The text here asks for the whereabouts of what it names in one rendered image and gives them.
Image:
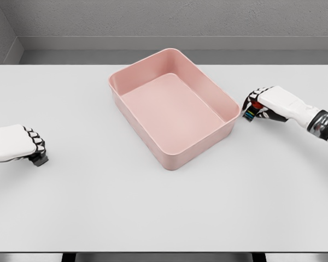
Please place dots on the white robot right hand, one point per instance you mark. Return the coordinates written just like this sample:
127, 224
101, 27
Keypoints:
278, 101

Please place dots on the black switch with red button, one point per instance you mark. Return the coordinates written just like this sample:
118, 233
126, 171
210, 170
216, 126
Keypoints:
250, 113

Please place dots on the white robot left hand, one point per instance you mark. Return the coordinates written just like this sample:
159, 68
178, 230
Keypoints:
8, 143

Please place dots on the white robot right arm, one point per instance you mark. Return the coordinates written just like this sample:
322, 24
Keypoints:
321, 122

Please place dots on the pink rectangular plastic basket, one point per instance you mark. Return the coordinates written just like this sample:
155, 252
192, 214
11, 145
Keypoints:
169, 114

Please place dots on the dark grey industrial switch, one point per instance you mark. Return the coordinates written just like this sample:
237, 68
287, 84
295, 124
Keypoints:
40, 161

